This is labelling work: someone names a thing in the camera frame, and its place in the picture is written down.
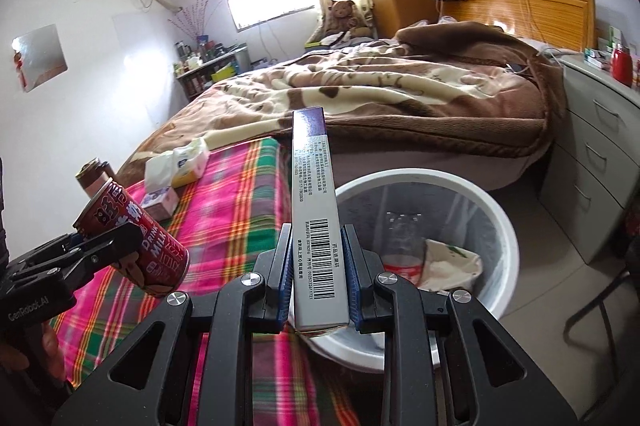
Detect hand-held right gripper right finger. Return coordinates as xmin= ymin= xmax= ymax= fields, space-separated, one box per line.
xmin=342 ymin=223 xmax=581 ymax=426

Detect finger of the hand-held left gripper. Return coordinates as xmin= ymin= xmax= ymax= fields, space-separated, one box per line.
xmin=10 ymin=222 xmax=142 ymax=293
xmin=7 ymin=232 xmax=84 ymax=275

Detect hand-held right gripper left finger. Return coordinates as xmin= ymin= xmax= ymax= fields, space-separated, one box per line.
xmin=52 ymin=223 xmax=293 ymax=426

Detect red drink can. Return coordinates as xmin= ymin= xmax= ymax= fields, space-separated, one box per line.
xmin=74 ymin=180 xmax=191 ymax=297

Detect purple and grey long box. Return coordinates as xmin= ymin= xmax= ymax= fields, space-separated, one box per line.
xmin=291 ymin=106 xmax=351 ymax=337

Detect white trash bin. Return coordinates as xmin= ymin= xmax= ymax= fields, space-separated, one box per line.
xmin=287 ymin=170 xmax=519 ymax=375

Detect person's left hand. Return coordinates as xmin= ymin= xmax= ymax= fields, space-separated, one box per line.
xmin=0 ymin=325 xmax=67 ymax=387

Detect clear bottle with red label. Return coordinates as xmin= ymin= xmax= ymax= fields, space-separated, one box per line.
xmin=381 ymin=211 xmax=432 ymax=287

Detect brown cylindrical can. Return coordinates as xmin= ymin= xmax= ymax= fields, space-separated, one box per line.
xmin=75 ymin=158 xmax=114 ymax=197

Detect small purple box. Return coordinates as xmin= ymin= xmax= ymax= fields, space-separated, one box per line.
xmin=140 ymin=186 xmax=179 ymax=221

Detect plaid bed sheet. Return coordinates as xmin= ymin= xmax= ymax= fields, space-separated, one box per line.
xmin=50 ymin=137 xmax=362 ymax=426

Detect cream paper bag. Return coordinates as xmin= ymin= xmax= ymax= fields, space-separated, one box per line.
xmin=417 ymin=238 xmax=484 ymax=295

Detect white and yellow tissue pack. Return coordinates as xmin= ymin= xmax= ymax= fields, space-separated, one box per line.
xmin=145 ymin=137 xmax=209 ymax=195

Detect clear plastic bin liner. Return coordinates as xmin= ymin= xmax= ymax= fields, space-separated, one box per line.
xmin=334 ymin=181 xmax=507 ymax=307

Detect grey bed mattress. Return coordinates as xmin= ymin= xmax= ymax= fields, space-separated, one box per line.
xmin=330 ymin=126 xmax=546 ymax=193

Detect brown patterned blanket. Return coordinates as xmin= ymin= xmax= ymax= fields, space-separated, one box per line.
xmin=120 ymin=20 xmax=567 ymax=193

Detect cluttered corner shelf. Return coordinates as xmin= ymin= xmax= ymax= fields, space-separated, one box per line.
xmin=172 ymin=40 xmax=251 ymax=102

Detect black metal chair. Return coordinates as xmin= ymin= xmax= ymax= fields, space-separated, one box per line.
xmin=564 ymin=263 xmax=640 ymax=359

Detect decorative dry branches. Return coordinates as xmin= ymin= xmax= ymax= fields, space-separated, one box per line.
xmin=167 ymin=0 xmax=224 ymax=39

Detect grey nightstand with drawers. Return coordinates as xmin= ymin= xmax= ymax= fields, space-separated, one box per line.
xmin=540 ymin=54 xmax=640 ymax=265

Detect brown teddy bear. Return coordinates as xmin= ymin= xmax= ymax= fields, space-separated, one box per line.
xmin=322 ymin=0 xmax=372 ymax=42

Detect window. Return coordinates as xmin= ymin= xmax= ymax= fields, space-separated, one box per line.
xmin=225 ymin=0 xmax=319 ymax=32

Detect wooden bed headboard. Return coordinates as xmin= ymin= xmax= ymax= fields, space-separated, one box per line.
xmin=442 ymin=0 xmax=599 ymax=52

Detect green and white boxes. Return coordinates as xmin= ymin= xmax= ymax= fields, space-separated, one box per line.
xmin=584 ymin=26 xmax=624 ymax=69

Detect red cup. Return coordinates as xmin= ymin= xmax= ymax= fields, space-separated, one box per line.
xmin=611 ymin=46 xmax=635 ymax=87

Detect shiny wall foil sheet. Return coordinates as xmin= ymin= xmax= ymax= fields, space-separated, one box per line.
xmin=11 ymin=30 xmax=69 ymax=94

